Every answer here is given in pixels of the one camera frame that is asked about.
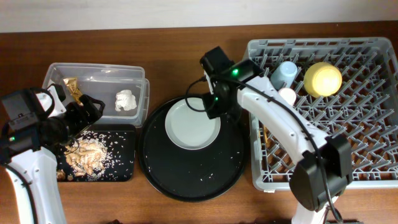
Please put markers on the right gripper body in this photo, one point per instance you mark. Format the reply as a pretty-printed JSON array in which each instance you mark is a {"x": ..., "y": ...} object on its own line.
[{"x": 217, "y": 102}]

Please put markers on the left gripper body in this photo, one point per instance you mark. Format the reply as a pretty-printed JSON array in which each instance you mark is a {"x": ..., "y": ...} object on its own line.
[{"x": 74, "y": 121}]

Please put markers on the gold snack wrapper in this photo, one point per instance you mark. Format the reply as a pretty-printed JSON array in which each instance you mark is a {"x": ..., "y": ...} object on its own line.
[{"x": 72, "y": 86}]

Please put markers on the rice and peanut shell scraps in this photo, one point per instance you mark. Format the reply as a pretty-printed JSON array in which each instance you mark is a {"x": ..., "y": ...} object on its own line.
[{"x": 87, "y": 155}]

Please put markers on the pale grey plate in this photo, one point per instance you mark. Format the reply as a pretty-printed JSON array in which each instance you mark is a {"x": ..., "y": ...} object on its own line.
[{"x": 189, "y": 129}]

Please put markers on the white napkin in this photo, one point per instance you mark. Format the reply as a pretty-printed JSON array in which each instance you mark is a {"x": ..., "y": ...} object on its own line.
[{"x": 125, "y": 100}]

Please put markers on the blue cup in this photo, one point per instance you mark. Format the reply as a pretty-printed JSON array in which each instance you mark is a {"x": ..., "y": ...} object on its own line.
[{"x": 284, "y": 75}]

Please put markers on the pink cup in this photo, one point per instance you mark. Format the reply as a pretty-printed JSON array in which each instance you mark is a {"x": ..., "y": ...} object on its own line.
[{"x": 289, "y": 95}]

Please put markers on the yellow bowl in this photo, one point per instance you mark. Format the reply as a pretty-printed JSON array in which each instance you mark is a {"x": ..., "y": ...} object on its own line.
[{"x": 322, "y": 79}]

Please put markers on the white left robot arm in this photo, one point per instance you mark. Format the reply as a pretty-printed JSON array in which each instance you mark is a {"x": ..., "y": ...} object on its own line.
[{"x": 39, "y": 123}]

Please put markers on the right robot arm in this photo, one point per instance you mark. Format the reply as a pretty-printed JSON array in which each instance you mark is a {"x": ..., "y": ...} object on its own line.
[{"x": 322, "y": 163}]

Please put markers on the grey dishwasher rack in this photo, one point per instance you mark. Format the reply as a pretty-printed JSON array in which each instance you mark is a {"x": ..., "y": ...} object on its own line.
[{"x": 365, "y": 107}]

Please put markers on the clear plastic bin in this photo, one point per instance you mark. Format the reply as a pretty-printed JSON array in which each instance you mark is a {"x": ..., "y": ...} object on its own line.
[{"x": 103, "y": 82}]

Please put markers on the black rectangular tray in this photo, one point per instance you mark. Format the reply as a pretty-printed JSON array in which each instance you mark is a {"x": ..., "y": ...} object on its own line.
[{"x": 121, "y": 155}]

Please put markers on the round black serving tray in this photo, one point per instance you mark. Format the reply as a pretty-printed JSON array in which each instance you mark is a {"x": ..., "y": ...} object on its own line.
[{"x": 192, "y": 176}]

